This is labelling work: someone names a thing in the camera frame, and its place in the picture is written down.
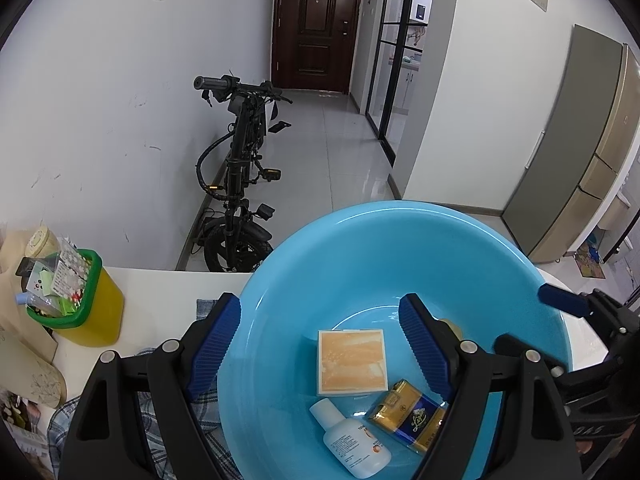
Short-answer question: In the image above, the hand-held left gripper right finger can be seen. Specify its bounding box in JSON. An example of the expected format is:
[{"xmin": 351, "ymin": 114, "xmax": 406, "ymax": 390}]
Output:
[{"xmin": 398, "ymin": 294, "xmax": 583, "ymax": 480}]

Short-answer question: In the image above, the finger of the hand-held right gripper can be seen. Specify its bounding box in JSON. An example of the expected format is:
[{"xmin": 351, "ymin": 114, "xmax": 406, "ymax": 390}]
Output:
[
  {"xmin": 537, "ymin": 282, "xmax": 640, "ymax": 347},
  {"xmin": 492, "ymin": 332, "xmax": 618, "ymax": 393}
]

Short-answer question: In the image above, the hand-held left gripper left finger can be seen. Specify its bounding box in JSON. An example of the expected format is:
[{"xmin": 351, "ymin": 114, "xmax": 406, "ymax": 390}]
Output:
[{"xmin": 57, "ymin": 292, "xmax": 242, "ymax": 480}]

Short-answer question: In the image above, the beige square box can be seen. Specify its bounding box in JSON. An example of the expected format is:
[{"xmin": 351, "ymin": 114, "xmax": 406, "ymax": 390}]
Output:
[{"xmin": 317, "ymin": 328, "xmax": 389, "ymax": 397}]

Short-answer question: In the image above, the yellow blue cigarette pack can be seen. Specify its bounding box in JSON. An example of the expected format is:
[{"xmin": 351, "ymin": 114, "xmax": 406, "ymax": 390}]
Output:
[{"xmin": 362, "ymin": 380, "xmax": 447, "ymax": 456}]

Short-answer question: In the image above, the blue plastic basin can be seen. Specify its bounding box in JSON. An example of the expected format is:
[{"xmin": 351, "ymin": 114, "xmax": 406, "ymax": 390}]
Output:
[{"xmin": 217, "ymin": 200, "xmax": 573, "ymax": 480}]

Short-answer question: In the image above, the white plastic bottle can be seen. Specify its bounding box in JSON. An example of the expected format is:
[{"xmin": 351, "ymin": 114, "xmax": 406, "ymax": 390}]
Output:
[{"xmin": 309, "ymin": 397, "xmax": 392, "ymax": 480}]

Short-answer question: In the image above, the patterned doormat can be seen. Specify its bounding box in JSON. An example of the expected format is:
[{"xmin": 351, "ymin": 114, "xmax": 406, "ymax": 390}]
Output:
[{"xmin": 571, "ymin": 244, "xmax": 607, "ymax": 279}]

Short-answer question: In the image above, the blue plaid cloth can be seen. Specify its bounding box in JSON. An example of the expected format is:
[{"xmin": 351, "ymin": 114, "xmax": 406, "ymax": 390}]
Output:
[{"xmin": 47, "ymin": 297, "xmax": 241, "ymax": 480}]

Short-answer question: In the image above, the yellow bin with green rim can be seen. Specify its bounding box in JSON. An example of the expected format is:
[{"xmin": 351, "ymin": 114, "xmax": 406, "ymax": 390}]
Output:
[{"xmin": 26, "ymin": 249, "xmax": 125, "ymax": 348}]

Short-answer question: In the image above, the beige cabinet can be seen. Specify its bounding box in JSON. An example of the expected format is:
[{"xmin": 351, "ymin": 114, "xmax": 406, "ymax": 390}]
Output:
[{"xmin": 501, "ymin": 24, "xmax": 640, "ymax": 263}]

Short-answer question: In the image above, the pile of small packets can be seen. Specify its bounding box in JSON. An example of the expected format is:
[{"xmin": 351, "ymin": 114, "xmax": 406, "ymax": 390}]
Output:
[{"xmin": 15, "ymin": 226, "xmax": 93, "ymax": 318}]

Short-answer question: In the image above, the black electric bicycle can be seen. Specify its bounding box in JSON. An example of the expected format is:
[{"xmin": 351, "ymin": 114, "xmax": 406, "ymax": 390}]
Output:
[{"xmin": 192, "ymin": 75, "xmax": 293, "ymax": 273}]

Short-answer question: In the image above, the beige paper bag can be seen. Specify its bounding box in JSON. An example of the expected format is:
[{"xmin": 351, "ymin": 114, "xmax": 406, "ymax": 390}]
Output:
[{"xmin": 0, "ymin": 230, "xmax": 68, "ymax": 408}]

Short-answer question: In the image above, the printed magazine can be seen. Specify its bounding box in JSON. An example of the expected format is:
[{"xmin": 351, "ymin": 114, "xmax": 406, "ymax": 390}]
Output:
[{"xmin": 0, "ymin": 390, "xmax": 56, "ymax": 466}]

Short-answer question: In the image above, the black framed glass door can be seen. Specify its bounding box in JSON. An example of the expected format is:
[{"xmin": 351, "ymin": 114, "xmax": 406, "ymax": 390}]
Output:
[{"xmin": 365, "ymin": 0, "xmax": 438, "ymax": 166}]

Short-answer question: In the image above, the dark wooden door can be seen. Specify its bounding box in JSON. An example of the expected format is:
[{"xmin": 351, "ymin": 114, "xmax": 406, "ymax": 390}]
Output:
[{"xmin": 271, "ymin": 0, "xmax": 365, "ymax": 95}]

